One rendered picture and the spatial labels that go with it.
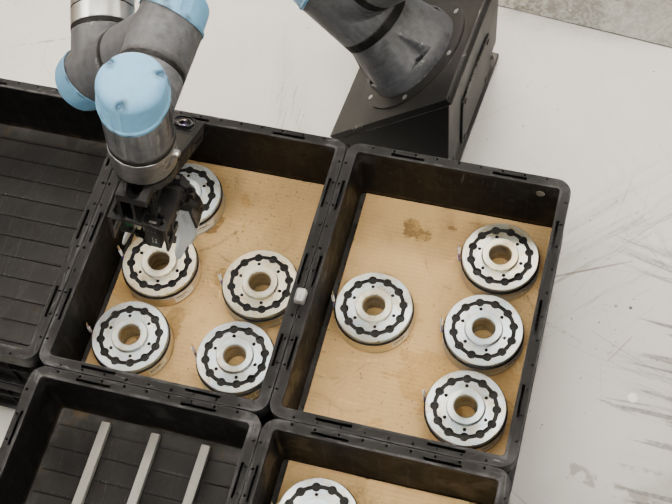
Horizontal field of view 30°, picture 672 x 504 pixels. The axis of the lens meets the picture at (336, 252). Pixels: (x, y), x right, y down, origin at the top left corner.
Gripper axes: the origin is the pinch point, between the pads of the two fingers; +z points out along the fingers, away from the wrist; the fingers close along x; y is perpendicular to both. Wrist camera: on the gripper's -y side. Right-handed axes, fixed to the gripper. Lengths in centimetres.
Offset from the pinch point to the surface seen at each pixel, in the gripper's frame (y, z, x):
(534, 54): -57, 22, 40
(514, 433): 15, -1, 48
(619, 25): -123, 90, 59
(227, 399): 19.1, 2.2, 14.0
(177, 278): 1.7, 10.5, 1.1
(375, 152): -19.0, 1.1, 22.5
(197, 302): 3.2, 13.2, 4.2
